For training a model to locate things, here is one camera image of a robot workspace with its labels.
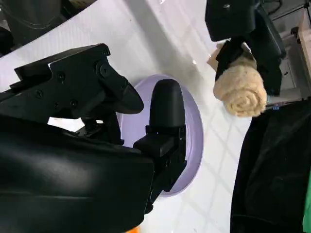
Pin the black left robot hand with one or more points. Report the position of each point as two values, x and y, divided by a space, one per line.
230 19

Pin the beige towel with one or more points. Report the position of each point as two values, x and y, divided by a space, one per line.
243 92

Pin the white cabinet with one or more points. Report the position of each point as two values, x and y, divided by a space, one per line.
291 60

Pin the black cloth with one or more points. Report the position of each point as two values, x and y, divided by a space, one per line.
272 170

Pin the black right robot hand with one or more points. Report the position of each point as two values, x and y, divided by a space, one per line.
73 174

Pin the lilac plate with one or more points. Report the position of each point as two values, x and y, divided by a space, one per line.
194 136

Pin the green fabric item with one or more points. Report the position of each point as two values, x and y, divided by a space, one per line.
307 218

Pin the dark chair base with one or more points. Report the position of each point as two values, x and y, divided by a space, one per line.
36 17

